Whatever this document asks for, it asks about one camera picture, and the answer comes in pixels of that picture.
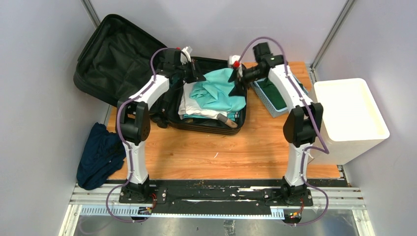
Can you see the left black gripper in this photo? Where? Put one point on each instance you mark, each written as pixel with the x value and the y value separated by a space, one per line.
pixel 195 75

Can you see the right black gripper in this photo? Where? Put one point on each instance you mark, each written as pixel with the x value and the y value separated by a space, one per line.
pixel 238 90

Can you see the light teal garment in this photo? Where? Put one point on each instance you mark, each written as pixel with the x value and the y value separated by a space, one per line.
pixel 213 93

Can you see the white garment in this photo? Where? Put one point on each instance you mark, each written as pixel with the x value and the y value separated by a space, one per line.
pixel 189 108

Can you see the dark green garment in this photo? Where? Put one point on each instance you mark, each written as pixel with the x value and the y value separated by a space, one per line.
pixel 272 94

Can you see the light blue plastic basket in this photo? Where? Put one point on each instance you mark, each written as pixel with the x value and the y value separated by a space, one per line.
pixel 273 111

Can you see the black ribbed hard-shell suitcase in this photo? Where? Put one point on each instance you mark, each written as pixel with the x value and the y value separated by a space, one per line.
pixel 115 64

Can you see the white three-drawer storage unit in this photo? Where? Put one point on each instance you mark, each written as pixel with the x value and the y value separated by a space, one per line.
pixel 352 122

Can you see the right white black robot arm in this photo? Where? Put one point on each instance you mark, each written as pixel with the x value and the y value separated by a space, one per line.
pixel 303 122

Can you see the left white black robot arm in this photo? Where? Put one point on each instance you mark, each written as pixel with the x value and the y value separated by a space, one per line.
pixel 133 117

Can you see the teal garment with logo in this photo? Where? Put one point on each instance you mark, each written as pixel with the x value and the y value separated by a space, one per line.
pixel 231 115

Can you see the dark blue cloth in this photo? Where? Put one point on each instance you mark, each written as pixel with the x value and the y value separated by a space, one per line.
pixel 102 156

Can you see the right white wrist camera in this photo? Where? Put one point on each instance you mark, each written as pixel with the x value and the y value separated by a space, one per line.
pixel 234 62

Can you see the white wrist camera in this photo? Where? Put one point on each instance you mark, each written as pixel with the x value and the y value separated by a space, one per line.
pixel 186 55
pixel 234 62

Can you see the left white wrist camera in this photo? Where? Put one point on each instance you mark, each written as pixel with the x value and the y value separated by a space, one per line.
pixel 186 55

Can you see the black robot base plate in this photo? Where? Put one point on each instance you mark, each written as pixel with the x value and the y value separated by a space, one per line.
pixel 216 197

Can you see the left aluminium frame post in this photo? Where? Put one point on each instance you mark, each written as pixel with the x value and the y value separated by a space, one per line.
pixel 88 6

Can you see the aluminium frame post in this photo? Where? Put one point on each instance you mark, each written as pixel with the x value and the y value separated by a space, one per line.
pixel 88 6
pixel 343 14

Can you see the right aluminium frame post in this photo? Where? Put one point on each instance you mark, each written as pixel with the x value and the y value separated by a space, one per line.
pixel 343 14

